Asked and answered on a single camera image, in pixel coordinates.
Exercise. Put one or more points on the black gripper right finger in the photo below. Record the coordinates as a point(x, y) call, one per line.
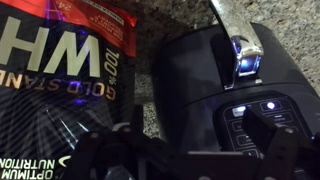
point(290, 153)

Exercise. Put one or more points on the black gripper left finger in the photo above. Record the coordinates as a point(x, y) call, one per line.
point(110, 156)

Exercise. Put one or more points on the black air fryer body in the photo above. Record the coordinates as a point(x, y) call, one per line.
point(200, 126)

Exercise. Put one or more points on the black red whey protein bag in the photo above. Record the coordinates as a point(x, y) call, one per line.
point(50, 66)

